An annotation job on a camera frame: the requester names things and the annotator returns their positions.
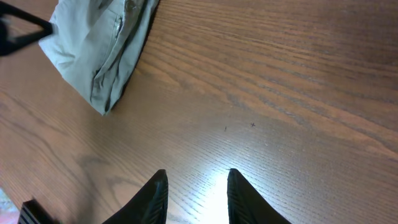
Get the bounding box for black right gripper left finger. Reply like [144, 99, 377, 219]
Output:
[103, 169, 169, 224]

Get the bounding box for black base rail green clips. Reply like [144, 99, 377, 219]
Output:
[17, 199, 58, 224]

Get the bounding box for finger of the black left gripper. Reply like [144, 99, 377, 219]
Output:
[1, 1, 53, 57]

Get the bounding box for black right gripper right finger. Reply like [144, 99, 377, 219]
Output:
[227, 168, 290, 224]

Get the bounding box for light green khaki shorts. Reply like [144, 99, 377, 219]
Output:
[39, 0, 159, 114]

